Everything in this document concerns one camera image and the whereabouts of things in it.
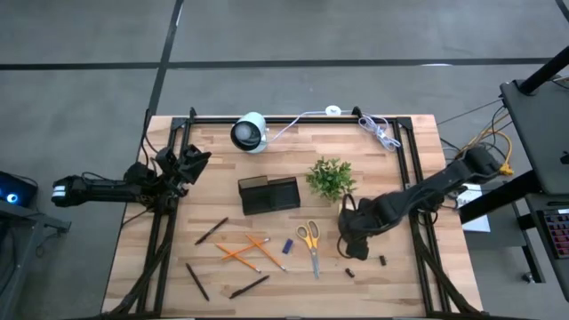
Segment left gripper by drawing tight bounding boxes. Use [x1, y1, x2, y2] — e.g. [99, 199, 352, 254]
[156, 144, 212, 199]

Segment yellow handled scissors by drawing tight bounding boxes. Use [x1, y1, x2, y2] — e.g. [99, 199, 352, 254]
[295, 220, 322, 280]

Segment black pen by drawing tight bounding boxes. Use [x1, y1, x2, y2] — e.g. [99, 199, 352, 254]
[194, 216, 229, 246]
[228, 275, 271, 300]
[185, 262, 211, 302]

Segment black mesh desk organizer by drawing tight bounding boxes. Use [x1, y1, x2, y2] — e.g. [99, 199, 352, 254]
[237, 175, 301, 217]

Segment green plant in white pot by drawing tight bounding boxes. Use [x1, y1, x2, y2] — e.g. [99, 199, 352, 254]
[304, 156, 357, 204]

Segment white paper sheet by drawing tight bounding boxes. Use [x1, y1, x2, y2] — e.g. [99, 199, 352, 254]
[453, 182, 493, 234]

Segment grey metal stand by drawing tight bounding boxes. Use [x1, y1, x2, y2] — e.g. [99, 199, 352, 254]
[0, 199, 72, 320]

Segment blue lit computer case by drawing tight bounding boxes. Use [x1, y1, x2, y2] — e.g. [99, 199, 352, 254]
[0, 171, 39, 208]

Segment backlit keyboard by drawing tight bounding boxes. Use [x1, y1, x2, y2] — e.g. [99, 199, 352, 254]
[535, 207, 569, 261]

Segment black desk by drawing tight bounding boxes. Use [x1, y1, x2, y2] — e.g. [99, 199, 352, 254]
[457, 78, 569, 303]

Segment black pole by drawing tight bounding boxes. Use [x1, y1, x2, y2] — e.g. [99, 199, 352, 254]
[517, 44, 569, 96]

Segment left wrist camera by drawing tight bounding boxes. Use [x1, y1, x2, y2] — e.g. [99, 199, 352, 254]
[154, 146, 180, 175]

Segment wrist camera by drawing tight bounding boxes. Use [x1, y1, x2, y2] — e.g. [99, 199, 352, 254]
[154, 146, 180, 175]
[344, 239, 371, 261]

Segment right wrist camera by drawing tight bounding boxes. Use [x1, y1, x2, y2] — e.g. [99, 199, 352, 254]
[344, 239, 371, 261]

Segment black aluminium table frame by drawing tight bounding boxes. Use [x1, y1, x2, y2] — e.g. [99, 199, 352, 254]
[101, 106, 485, 320]

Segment white lamp cable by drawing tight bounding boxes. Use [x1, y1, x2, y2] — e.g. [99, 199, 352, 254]
[265, 108, 402, 153]

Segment yellow power cable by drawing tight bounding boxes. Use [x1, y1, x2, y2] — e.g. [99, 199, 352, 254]
[457, 128, 516, 177]

